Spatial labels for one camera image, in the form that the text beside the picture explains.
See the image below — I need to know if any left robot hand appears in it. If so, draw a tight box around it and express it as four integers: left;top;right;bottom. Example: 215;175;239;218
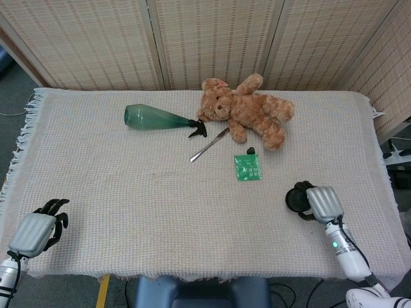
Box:
7;198;71;259

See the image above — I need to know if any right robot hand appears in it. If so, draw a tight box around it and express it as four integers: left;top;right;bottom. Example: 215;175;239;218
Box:
293;181;345;225

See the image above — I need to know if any black round lid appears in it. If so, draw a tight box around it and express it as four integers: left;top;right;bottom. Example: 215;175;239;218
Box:
284;185;311;213

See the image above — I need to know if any green sachet packet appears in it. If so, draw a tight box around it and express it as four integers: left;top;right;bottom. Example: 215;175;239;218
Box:
233;153;263;182

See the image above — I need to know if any yellow floor tape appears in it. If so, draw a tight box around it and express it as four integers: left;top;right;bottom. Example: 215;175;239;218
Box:
95;275;111;308

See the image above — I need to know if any brown teddy bear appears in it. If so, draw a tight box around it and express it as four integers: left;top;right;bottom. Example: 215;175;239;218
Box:
196;73;295;151

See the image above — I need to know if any metal scalpel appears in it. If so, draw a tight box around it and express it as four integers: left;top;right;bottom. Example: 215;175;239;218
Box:
189;126;231;163

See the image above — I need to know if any white woven tablecloth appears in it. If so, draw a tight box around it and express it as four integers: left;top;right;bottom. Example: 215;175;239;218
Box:
0;87;405;284

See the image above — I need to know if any green spray bottle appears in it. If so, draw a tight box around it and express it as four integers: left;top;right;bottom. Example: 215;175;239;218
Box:
124;104;208;139

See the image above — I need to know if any bamboo folding screen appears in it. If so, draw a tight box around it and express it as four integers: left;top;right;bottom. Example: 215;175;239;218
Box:
0;0;411;142

